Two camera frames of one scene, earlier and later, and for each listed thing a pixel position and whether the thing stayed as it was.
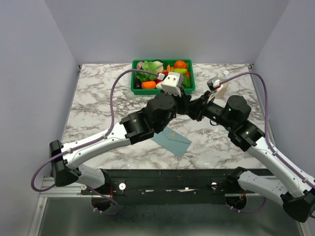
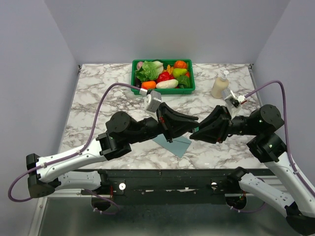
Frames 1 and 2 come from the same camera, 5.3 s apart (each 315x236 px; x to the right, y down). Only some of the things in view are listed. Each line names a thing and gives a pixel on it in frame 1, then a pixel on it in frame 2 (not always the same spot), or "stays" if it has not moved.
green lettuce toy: (155, 67) stays
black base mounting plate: (167, 186) stays
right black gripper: (197, 105) -> (220, 120)
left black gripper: (183, 102) -> (170, 123)
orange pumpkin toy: (180, 64) stays
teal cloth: (172, 141) stays
